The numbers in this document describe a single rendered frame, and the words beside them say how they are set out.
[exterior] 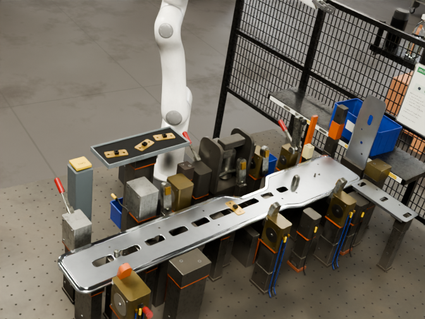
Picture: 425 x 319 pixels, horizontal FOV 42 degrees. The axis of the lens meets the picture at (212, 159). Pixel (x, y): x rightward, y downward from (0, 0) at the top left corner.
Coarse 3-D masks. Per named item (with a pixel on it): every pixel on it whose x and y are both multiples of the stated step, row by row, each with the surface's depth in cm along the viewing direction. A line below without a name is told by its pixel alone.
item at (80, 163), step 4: (72, 160) 200; (76, 160) 200; (80, 160) 201; (84, 160) 201; (72, 164) 198; (76, 164) 198; (80, 164) 199; (84, 164) 199; (88, 164) 200; (76, 168) 197; (80, 168) 197; (84, 168) 199
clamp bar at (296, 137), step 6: (294, 120) 243; (300, 120) 241; (306, 120) 240; (294, 126) 244; (300, 126) 244; (294, 132) 244; (300, 132) 246; (294, 138) 245; (300, 138) 247; (294, 144) 246
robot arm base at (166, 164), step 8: (168, 152) 252; (176, 152) 252; (184, 152) 258; (160, 160) 257; (168, 160) 254; (176, 160) 255; (160, 168) 259; (168, 168) 257; (176, 168) 258; (160, 176) 259; (168, 176) 260
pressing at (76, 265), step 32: (320, 160) 256; (256, 192) 227; (288, 192) 231; (320, 192) 234; (160, 224) 202; (224, 224) 208; (64, 256) 182; (96, 256) 184; (128, 256) 186; (160, 256) 188; (96, 288) 173
